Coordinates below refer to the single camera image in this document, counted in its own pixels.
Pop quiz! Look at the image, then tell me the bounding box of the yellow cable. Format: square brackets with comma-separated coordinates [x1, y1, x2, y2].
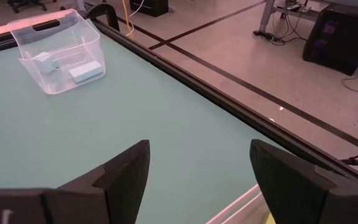
[121, 0, 135, 37]

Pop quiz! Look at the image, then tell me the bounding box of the black office chair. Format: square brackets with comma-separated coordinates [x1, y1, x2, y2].
[7, 0, 48, 14]

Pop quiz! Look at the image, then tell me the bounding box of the black computer cabinet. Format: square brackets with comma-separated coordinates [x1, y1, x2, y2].
[302, 2, 358, 77]

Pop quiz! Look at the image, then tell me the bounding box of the black box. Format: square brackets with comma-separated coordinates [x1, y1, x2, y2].
[129, 0, 170, 18]

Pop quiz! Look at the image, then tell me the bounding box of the black arched bracket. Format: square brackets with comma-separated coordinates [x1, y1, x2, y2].
[84, 2, 121, 32]

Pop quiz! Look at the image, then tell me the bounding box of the green table mat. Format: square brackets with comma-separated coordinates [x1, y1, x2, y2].
[0, 18, 291, 224]

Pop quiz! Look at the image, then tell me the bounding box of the clear plastic bin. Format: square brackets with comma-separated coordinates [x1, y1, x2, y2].
[6, 8, 107, 96]

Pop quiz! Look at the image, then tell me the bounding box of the teal cube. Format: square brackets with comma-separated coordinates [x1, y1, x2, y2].
[32, 51, 60, 75]

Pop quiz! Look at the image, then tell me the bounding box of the grey desk frame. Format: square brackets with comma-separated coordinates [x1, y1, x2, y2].
[252, 0, 323, 41]

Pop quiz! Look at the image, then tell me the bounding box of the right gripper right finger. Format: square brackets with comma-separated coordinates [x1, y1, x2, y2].
[249, 138, 358, 224]

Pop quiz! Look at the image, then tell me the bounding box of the long teal block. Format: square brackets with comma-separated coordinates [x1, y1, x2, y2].
[68, 60, 104, 84]

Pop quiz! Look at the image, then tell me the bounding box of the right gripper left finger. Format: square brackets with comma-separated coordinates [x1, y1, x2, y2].
[44, 139, 151, 224]

